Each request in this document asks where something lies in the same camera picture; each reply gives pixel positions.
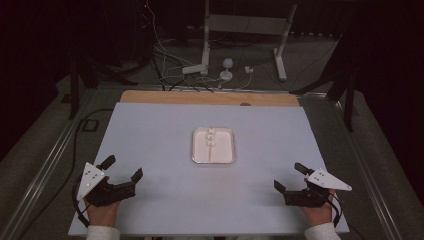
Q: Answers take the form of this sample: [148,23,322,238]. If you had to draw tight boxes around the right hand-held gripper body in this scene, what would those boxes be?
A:
[283,168,353,208]

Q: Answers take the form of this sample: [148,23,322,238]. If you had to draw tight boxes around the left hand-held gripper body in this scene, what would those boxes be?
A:
[76,162,138,208]

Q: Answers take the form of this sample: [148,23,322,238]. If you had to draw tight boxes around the white square plate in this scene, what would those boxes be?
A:
[191,126,237,165]

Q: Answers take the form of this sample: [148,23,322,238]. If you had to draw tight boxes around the thin wooden skewer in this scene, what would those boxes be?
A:
[207,127,215,164]

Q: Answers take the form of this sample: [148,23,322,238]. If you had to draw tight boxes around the person's right hand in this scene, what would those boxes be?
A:
[300,188,336,227]

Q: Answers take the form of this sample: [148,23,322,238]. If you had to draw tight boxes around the person's left hand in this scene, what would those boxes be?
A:
[84,199,121,228]

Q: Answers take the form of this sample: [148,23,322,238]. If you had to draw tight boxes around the black square floor plate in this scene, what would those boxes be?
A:
[81,118,100,133]

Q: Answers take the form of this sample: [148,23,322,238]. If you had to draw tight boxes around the white table sheet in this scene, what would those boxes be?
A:
[67,101,350,237]

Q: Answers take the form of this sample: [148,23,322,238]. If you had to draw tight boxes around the black tripod stand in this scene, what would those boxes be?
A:
[289,31,359,133]
[67,54,139,120]

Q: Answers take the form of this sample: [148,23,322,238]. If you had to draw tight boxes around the wooden table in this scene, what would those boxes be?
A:
[119,89,301,108]

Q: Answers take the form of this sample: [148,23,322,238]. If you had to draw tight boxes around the white power strip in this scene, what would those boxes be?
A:
[181,63,208,75]

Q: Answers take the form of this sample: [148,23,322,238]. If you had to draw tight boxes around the white round device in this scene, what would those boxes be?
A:
[219,57,235,82]

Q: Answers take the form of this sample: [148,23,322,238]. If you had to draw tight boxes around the white metal stand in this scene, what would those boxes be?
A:
[200,0,298,82]

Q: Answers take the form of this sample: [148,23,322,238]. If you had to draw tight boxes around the left hand-held gripper cable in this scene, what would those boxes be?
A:
[71,178,92,229]

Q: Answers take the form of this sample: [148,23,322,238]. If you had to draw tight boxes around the hand-held gripper cable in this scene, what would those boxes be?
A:
[71,178,92,229]
[328,191,343,228]

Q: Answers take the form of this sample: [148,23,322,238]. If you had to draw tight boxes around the right hand-held gripper cable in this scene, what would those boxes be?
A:
[328,191,343,228]

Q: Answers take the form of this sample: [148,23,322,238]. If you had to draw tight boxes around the black floor cable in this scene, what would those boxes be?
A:
[15,107,115,240]

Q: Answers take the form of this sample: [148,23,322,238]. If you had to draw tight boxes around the metal floor rail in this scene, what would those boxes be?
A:
[0,89,98,240]
[333,99,406,240]

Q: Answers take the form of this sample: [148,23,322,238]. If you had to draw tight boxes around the white floor cables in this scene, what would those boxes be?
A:
[144,0,254,91]

